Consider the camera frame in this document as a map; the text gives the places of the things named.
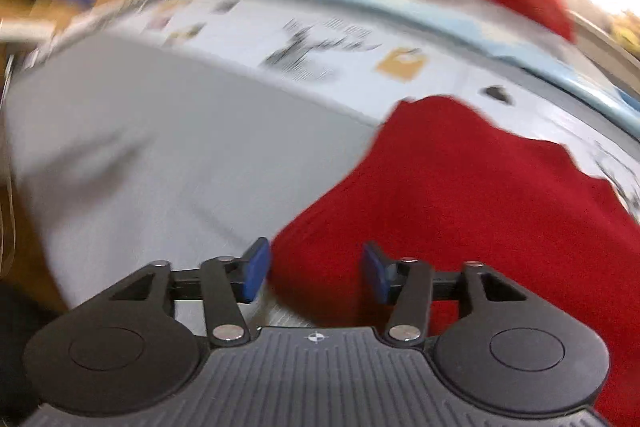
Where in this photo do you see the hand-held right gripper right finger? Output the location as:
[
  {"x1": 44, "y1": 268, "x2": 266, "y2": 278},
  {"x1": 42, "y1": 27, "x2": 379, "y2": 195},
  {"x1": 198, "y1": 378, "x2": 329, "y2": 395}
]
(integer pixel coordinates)
[{"x1": 362, "y1": 242, "x2": 536, "y2": 348}]

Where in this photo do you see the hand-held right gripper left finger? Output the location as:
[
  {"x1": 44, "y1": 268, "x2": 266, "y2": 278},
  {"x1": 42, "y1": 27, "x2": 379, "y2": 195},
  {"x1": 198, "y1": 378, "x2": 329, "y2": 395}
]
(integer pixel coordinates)
[{"x1": 107, "y1": 237, "x2": 271, "y2": 348}]

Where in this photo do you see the red knit sweater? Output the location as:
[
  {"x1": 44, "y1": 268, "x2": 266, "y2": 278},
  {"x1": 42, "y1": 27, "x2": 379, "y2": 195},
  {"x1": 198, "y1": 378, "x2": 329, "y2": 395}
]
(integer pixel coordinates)
[{"x1": 267, "y1": 96, "x2": 640, "y2": 427}]

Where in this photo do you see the printed grey bed sheet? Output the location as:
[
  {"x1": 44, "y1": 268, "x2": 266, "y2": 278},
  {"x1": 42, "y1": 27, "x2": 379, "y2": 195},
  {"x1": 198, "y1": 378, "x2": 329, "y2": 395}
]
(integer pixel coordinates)
[{"x1": 0, "y1": 0, "x2": 640, "y2": 313}]

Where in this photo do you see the pile of plush toys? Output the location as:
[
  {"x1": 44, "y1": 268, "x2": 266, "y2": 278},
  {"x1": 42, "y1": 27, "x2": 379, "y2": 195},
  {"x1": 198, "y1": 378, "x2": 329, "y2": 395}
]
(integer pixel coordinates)
[{"x1": 607, "y1": 9, "x2": 640, "y2": 55}]

